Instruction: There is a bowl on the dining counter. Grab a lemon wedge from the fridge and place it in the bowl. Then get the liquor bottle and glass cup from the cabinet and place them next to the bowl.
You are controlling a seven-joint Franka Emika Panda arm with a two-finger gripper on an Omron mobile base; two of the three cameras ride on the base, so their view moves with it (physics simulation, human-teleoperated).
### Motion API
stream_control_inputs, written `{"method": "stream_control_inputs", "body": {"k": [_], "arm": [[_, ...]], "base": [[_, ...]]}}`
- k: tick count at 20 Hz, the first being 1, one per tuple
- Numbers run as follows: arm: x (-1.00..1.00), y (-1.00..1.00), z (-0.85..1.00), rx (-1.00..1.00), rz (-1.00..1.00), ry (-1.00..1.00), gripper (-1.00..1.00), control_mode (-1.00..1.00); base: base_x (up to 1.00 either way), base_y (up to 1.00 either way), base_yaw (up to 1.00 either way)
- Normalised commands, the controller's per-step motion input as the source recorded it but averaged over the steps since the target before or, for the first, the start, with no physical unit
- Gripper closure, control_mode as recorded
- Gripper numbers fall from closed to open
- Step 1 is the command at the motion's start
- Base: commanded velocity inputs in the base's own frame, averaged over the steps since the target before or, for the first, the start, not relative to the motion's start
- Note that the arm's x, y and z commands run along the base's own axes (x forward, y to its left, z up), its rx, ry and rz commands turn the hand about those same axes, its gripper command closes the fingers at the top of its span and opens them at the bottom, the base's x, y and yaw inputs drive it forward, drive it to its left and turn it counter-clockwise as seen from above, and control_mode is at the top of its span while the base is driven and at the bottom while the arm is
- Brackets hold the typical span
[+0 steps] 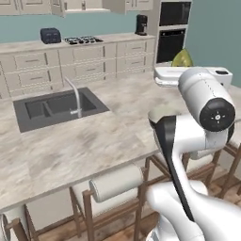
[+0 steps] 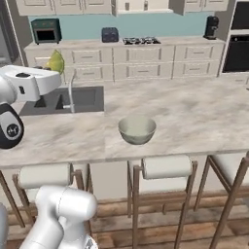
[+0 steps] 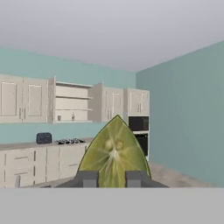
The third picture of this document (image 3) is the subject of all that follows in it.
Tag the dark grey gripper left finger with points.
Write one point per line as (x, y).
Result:
(87, 178)

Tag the white base cupboards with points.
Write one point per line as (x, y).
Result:
(38, 166)

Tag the dark blue toaster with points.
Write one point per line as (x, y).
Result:
(44, 138)

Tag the white wall cupboards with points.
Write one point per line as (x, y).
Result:
(70, 99)

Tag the black built-in oven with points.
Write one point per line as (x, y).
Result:
(143, 144)

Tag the black hob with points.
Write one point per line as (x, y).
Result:
(70, 141)

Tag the clear glass cup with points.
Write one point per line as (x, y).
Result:
(59, 118)

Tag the black microwave oven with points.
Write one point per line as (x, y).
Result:
(138, 123)

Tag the clear liquor bottle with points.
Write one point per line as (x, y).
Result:
(73, 117)

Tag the green lemon wedge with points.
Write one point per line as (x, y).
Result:
(115, 151)

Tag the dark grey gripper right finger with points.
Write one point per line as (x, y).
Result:
(137, 178)

